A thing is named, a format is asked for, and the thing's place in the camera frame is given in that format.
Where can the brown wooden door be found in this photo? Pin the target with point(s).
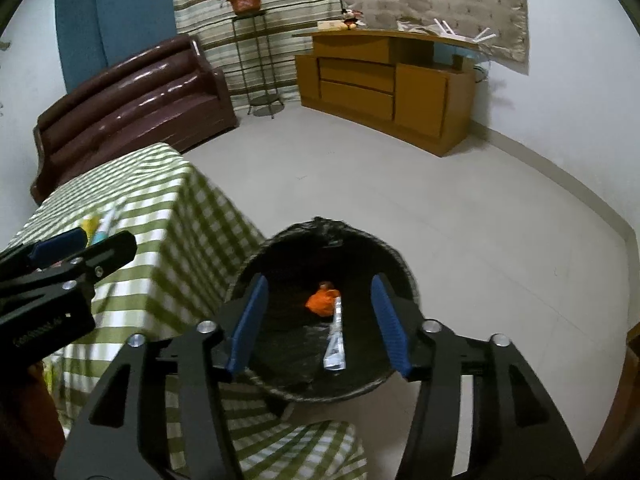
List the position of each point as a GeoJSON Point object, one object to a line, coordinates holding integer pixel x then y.
{"type": "Point", "coordinates": [616, 452]}

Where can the blue curtain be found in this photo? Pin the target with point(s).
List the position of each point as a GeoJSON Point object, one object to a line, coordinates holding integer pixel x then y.
{"type": "Point", "coordinates": [95, 34]}

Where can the striped green curtain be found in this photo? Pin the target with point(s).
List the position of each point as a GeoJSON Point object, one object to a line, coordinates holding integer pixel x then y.
{"type": "Point", "coordinates": [289, 22]}

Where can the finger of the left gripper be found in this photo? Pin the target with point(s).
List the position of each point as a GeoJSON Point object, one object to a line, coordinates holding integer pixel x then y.
{"type": "Point", "coordinates": [24, 259]}
{"type": "Point", "coordinates": [93, 264]}

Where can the dark red leather sofa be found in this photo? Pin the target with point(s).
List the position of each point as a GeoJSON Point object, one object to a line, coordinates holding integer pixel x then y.
{"type": "Point", "coordinates": [168, 94]}

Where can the green checkered tablecloth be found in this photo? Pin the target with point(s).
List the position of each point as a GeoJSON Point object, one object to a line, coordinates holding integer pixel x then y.
{"type": "Point", "coordinates": [192, 241]}

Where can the orange wrapper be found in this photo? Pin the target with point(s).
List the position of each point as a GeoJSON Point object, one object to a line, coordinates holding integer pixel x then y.
{"type": "Point", "coordinates": [323, 301]}

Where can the tissue box on cabinet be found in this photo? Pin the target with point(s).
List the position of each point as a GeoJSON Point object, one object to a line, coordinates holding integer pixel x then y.
{"type": "Point", "coordinates": [331, 25]}

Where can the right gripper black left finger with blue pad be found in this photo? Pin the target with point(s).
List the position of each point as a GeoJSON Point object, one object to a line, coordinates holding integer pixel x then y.
{"type": "Point", "coordinates": [121, 433]}

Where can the black lined wicker trash bin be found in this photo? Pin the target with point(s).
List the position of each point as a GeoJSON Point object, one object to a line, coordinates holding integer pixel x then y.
{"type": "Point", "coordinates": [287, 358]}

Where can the black metal plant stand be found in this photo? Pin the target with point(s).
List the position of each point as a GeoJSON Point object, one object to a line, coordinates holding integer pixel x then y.
{"type": "Point", "coordinates": [257, 67]}

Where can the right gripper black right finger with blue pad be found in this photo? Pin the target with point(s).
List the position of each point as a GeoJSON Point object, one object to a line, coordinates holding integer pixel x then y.
{"type": "Point", "coordinates": [517, 431]}

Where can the Mickey Mouse plush toy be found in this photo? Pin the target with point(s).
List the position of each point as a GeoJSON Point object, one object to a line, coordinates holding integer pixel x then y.
{"type": "Point", "coordinates": [352, 19]}

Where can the wooden TV cabinet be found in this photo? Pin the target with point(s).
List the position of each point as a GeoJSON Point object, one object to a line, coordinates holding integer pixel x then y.
{"type": "Point", "coordinates": [389, 81]}

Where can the yellow snack wrapper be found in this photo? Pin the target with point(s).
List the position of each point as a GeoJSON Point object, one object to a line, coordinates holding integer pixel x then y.
{"type": "Point", "coordinates": [90, 224]}

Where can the white teal tube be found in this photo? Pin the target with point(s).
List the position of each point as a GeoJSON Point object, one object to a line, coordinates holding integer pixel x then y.
{"type": "Point", "coordinates": [104, 227]}

